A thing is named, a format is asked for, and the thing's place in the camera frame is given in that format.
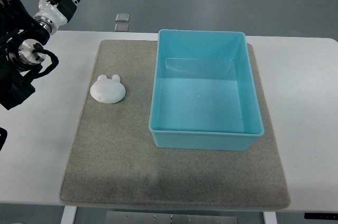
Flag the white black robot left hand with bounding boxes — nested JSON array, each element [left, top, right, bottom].
[[33, 0, 81, 35]]

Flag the white bunny toy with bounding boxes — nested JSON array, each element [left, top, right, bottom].
[[90, 74, 126, 104]]

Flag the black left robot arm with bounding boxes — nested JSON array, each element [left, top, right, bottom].
[[1, 0, 68, 110]]

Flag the blue plastic box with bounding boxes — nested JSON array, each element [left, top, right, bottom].
[[149, 29, 265, 151]]

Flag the lower metal floor plate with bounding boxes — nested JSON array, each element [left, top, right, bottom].
[[114, 23, 129, 32]]

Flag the black object at left edge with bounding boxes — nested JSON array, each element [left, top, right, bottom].
[[0, 128, 8, 150]]

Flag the grey felt mat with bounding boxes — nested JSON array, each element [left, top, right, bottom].
[[60, 40, 290, 211]]

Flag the black label on table edge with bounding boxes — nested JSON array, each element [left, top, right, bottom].
[[304, 212, 338, 220]]

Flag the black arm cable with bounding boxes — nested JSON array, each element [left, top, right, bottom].
[[33, 43, 60, 78]]

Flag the metal table base plate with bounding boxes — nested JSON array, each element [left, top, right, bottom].
[[105, 211, 238, 224]]

